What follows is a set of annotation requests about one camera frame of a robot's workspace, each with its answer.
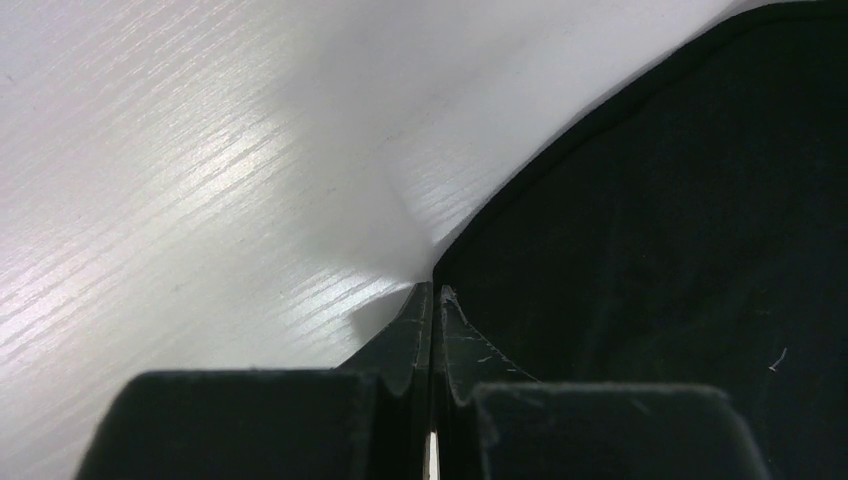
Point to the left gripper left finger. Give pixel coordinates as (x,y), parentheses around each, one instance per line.
(395,352)

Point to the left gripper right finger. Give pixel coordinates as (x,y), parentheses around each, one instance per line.
(466,357)

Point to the black t-shirt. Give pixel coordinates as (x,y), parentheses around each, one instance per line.
(692,228)

